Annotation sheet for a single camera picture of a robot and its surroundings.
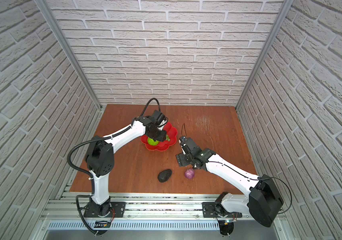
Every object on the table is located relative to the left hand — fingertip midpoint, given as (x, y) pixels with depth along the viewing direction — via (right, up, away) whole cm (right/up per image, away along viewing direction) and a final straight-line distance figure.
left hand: (164, 135), depth 91 cm
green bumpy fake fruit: (-8, -5, +3) cm, 9 cm away
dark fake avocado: (+1, -21, -11) cm, 24 cm away
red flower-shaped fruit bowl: (+4, +2, +8) cm, 9 cm away
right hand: (+12, -10, -8) cm, 18 cm away
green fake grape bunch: (+2, -2, +7) cm, 8 cm away
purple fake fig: (+15, -21, -9) cm, 27 cm away
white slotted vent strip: (-30, -43, -19) cm, 56 cm away
